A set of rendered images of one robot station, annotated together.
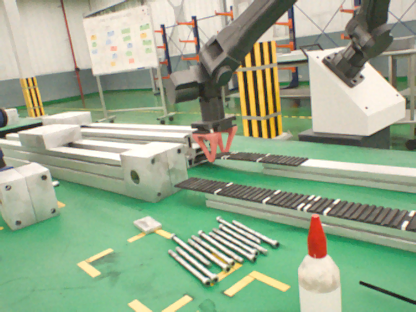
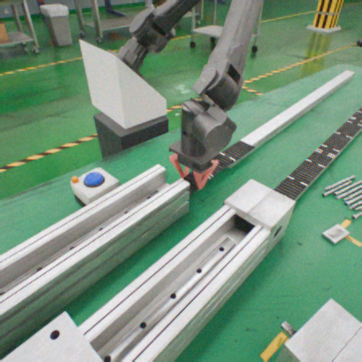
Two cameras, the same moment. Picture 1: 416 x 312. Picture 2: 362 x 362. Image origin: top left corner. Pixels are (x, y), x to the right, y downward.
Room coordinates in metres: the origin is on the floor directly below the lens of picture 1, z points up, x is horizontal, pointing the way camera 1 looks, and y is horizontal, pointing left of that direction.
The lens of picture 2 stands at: (0.90, 0.51, 1.25)
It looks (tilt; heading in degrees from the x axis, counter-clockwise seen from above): 39 degrees down; 271
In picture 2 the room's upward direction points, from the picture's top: straight up
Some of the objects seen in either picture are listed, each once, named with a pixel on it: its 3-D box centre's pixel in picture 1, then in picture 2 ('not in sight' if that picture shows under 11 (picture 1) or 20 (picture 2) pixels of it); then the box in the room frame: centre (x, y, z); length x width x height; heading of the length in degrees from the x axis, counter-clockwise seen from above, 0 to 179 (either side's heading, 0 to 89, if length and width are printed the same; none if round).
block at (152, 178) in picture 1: (158, 168); (250, 215); (0.76, 0.10, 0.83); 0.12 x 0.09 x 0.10; 137
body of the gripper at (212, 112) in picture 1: (212, 111); (194, 142); (0.87, -0.03, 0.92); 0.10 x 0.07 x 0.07; 137
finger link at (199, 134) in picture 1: (213, 141); (197, 170); (0.87, -0.02, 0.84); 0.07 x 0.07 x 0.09; 47
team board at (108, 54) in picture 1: (125, 70); not in sight; (6.80, 1.21, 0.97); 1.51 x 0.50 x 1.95; 60
